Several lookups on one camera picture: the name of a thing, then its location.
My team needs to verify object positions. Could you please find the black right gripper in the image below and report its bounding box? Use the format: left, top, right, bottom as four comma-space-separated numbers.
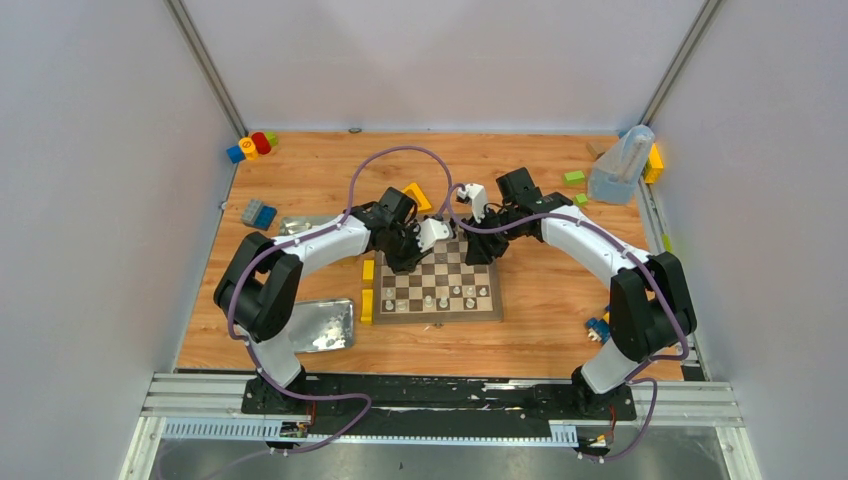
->
463, 207, 521, 266

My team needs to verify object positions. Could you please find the small yellow rectangular block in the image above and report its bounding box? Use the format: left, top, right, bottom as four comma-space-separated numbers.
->
361, 259, 375, 285

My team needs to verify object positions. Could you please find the yellow triangle frame block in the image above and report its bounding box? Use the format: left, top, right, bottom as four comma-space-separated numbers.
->
402, 182, 433, 213

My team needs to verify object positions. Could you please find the wooden chess board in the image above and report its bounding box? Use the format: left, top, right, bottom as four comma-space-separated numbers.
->
373, 228, 504, 325

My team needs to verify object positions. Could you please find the yellow arch block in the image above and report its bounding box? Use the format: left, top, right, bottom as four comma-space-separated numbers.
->
360, 288, 374, 325

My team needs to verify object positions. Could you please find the gold tin with white pieces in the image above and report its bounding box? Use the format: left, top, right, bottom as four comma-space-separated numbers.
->
278, 214, 341, 236

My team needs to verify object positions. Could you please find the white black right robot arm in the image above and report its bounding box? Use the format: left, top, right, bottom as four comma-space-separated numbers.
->
455, 168, 697, 418

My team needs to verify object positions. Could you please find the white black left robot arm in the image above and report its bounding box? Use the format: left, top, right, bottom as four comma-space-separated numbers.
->
213, 188, 452, 413

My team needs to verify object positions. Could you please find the silver tin lid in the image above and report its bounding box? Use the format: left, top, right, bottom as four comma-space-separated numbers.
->
285, 298, 355, 354

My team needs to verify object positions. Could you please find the green rectangular block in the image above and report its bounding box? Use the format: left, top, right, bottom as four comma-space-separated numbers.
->
563, 170, 586, 186

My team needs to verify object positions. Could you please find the blue lego brick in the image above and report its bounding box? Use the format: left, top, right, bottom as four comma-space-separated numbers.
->
253, 205, 277, 231

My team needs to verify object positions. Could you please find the yellow blue toy car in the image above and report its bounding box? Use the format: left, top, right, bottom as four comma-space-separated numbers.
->
585, 312, 611, 344

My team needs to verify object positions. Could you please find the clear blue plastic container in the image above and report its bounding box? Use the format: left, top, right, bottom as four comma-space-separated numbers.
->
588, 125, 655, 205

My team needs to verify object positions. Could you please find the gray lego brick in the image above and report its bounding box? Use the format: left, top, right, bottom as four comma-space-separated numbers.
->
240, 199, 264, 227

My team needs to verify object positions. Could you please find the red cylinder block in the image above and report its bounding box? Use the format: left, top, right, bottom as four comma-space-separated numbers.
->
251, 132, 272, 156

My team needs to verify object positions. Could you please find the yellow cylinder block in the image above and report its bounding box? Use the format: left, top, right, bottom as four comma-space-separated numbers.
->
238, 137, 260, 160

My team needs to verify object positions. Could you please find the blue cube block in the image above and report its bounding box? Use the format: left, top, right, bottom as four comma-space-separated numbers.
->
226, 145, 246, 164

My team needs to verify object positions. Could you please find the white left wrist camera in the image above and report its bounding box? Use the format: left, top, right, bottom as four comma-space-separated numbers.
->
416, 217, 454, 252

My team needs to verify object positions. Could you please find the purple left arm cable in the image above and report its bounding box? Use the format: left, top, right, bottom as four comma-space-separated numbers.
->
226, 145, 455, 458

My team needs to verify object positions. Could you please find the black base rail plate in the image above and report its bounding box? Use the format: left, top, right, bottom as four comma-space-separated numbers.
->
240, 373, 637, 438

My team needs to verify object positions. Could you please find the yellow block at right wall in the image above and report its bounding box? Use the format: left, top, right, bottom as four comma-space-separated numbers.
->
642, 144, 665, 184

